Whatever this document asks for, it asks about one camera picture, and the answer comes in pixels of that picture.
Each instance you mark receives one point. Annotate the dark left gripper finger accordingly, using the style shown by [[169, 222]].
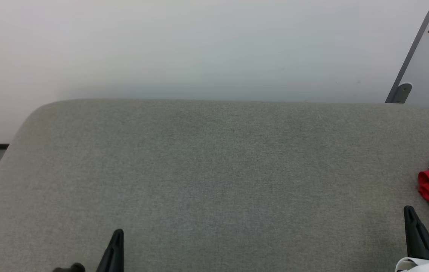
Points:
[[120, 257], [106, 260]]

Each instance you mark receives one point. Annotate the grey slanted metal bar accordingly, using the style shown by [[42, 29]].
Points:
[[412, 49]]

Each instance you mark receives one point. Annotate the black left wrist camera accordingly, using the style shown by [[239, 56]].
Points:
[[70, 268]]

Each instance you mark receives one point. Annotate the grey metal foot bracket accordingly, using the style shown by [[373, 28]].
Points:
[[401, 93]]

